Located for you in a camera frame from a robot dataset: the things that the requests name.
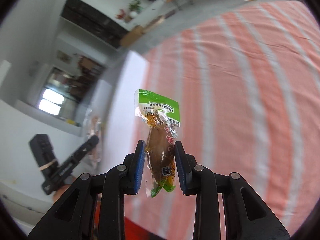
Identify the framed wall picture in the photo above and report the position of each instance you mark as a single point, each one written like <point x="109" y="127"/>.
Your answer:
<point x="63" y="56"/>

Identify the leafy plant in vase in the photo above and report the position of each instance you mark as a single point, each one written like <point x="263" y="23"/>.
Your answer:
<point x="135" y="6"/>

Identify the long white cardboard box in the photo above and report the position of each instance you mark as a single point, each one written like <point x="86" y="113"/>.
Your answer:
<point x="120" y="87"/>

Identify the balcony glass door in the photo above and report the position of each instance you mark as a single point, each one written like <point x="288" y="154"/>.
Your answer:
<point x="51" y="100"/>

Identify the dark display cabinet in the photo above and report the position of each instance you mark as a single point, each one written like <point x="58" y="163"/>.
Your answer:
<point x="92" y="20"/>

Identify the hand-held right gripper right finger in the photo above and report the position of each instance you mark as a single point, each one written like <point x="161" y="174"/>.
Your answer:
<point x="180" y="167"/>

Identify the small brown cardboard box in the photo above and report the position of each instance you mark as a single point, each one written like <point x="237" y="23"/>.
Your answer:
<point x="132" y="35"/>

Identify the person's left hand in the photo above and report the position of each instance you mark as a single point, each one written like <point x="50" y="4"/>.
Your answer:
<point x="60" y="192"/>

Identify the red flower bouquet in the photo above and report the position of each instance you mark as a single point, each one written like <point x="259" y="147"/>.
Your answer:
<point x="122" y="15"/>

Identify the green packet of brown meat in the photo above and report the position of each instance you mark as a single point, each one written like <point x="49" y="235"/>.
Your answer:
<point x="157" y="150"/>

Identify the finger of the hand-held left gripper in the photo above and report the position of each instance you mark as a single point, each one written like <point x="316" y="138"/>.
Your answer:
<point x="85" y="147"/>

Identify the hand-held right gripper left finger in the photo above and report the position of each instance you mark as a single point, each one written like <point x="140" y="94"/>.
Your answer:
<point x="140" y="167"/>

